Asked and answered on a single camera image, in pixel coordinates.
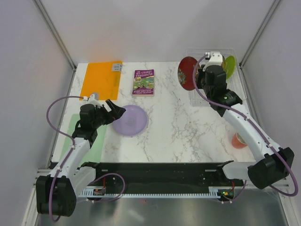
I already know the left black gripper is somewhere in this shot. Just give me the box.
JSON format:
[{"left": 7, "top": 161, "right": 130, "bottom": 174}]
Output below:
[{"left": 92, "top": 99, "right": 125, "bottom": 129}]

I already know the purple plastic plate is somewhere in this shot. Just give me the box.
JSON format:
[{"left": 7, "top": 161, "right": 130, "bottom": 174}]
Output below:
[{"left": 112, "top": 105, "right": 148, "bottom": 137}]

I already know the red floral plate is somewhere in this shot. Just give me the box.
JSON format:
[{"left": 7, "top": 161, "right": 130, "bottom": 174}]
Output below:
[{"left": 177, "top": 56, "right": 200, "bottom": 91}]

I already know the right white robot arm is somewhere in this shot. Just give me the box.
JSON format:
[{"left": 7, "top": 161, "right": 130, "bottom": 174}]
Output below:
[{"left": 194, "top": 65, "right": 294, "bottom": 189}]

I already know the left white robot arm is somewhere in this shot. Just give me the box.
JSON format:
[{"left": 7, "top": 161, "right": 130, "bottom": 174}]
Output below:
[{"left": 36, "top": 97, "right": 126, "bottom": 219}]

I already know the lime green plate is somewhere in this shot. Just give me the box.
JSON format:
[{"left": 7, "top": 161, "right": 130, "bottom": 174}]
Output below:
[{"left": 222, "top": 55, "right": 236, "bottom": 79}]

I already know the orange cutting mat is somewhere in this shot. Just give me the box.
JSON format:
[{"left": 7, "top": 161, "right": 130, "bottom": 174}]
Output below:
[{"left": 80, "top": 61, "right": 123, "bottom": 101}]

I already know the purple treehouse book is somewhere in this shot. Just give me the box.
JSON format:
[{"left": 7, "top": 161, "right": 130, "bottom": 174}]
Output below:
[{"left": 132, "top": 69, "right": 155, "bottom": 97}]

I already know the green clipboard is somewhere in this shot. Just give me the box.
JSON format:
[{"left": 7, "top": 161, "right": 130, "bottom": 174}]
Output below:
[{"left": 60, "top": 114, "right": 107, "bottom": 167}]

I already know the orange paper cup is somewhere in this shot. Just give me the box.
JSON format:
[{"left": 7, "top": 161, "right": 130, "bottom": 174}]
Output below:
[{"left": 231, "top": 133, "right": 247, "bottom": 149}]

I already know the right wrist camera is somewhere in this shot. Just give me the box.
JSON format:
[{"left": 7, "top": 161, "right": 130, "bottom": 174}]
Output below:
[{"left": 205, "top": 51, "right": 224, "bottom": 67}]

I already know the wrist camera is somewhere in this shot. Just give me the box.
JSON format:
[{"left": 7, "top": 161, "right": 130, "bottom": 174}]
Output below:
[
  {"left": 82, "top": 92, "right": 102, "bottom": 107},
  {"left": 205, "top": 51, "right": 224, "bottom": 67}
]

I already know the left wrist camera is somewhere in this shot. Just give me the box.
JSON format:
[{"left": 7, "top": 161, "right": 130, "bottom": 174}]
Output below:
[{"left": 82, "top": 92, "right": 102, "bottom": 107}]

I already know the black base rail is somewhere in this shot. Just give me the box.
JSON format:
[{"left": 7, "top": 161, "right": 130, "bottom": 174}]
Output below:
[{"left": 83, "top": 162, "right": 244, "bottom": 194}]

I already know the white slotted cable duct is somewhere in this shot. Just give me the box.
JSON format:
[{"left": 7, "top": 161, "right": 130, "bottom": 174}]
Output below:
[{"left": 78, "top": 187, "right": 235, "bottom": 199}]

